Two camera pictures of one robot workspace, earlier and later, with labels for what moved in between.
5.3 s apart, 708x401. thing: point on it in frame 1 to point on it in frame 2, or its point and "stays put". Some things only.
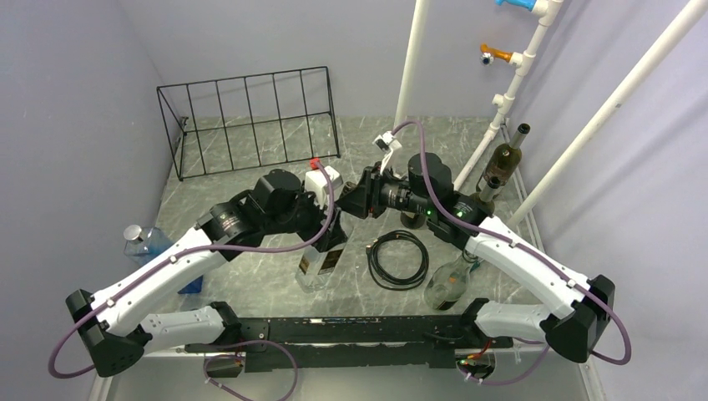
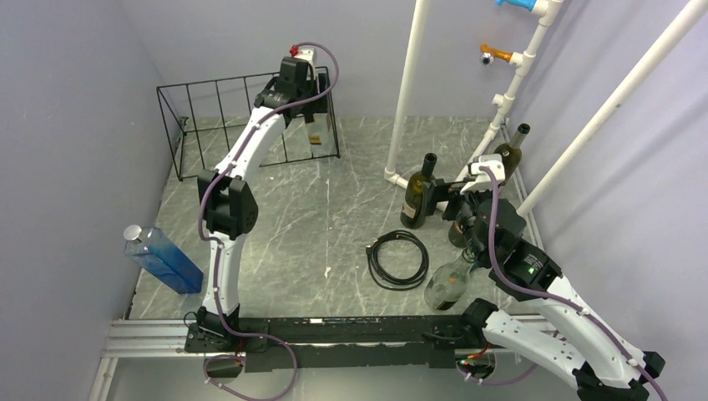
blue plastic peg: [528, 4] stays put
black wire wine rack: [241, 124] stays put
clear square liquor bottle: [316, 267] to [321, 136]
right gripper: [365, 198] to [442, 190]
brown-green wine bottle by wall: [503, 162] stays put
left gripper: [319, 218] to [317, 105]
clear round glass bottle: [448, 282] stays put
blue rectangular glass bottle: [144, 244] stays put
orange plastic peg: [498, 53] stays put
